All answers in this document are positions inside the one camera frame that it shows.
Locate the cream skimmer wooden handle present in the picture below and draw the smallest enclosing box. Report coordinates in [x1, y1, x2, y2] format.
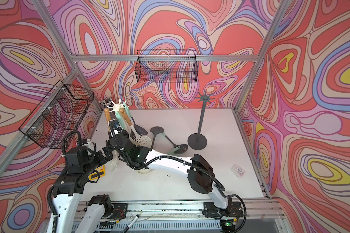
[119, 107, 152, 148]

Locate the dark grey utensil rack stand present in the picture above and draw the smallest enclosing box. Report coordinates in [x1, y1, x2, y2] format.
[188, 93, 213, 150]

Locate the black marker pen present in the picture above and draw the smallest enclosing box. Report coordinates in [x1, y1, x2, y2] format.
[126, 214, 140, 229]

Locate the black wire basket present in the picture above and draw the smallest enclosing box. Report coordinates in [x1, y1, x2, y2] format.
[18, 81, 94, 149]
[135, 49, 198, 84]

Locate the grey skimmer mint handle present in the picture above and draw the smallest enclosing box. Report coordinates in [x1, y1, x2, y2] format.
[123, 101, 149, 136]

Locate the grey slotted spoon mint handle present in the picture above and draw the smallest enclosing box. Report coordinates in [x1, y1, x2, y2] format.
[150, 126, 164, 149]

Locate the cream slotted spoon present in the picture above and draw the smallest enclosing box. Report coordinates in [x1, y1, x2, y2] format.
[103, 107, 119, 172]

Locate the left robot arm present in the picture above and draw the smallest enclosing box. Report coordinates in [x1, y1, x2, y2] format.
[47, 130, 114, 233]

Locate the mint handle utensil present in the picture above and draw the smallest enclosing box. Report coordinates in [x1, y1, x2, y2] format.
[160, 132, 189, 155]

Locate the black wire basket back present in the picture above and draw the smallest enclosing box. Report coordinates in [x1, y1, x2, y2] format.
[135, 49, 198, 84]

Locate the cream utensil rack stand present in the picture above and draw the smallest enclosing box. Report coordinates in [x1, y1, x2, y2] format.
[113, 100, 124, 112]

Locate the pen holder cup with pens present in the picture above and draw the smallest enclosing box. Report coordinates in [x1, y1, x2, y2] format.
[99, 98, 117, 122]

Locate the black wire basket left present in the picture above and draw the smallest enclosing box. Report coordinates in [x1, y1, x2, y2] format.
[18, 81, 94, 149]

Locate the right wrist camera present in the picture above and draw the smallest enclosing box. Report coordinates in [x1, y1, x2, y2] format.
[108, 119, 122, 135]

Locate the cream skimmer mint handle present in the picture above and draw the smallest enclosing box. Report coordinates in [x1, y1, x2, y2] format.
[115, 111, 136, 140]

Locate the small clear plastic box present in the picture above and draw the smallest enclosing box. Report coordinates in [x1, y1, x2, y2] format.
[231, 164, 246, 178]

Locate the cream skimmer on table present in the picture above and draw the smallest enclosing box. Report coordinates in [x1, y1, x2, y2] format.
[135, 167, 151, 174]

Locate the yellow calculator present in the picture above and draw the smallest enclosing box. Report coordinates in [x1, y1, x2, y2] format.
[89, 165, 106, 182]

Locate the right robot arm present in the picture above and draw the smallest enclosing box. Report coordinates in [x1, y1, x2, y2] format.
[104, 133, 247, 225]

